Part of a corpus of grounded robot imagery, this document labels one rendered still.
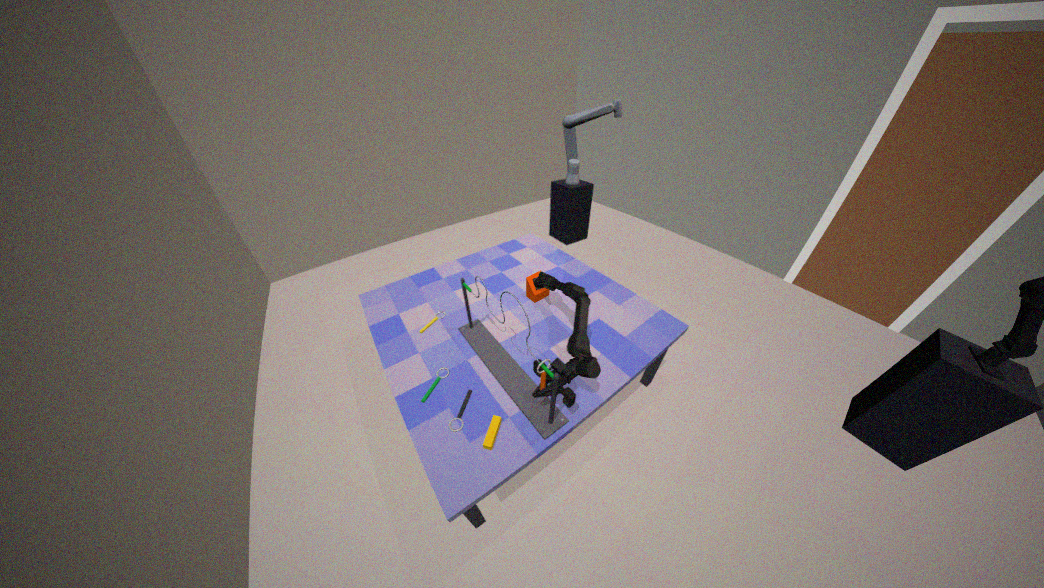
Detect white loop with dark grey handle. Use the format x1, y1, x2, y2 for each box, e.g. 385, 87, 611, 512
449, 390, 472, 432

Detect orange long bar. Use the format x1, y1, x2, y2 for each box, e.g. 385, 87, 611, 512
537, 359, 551, 391

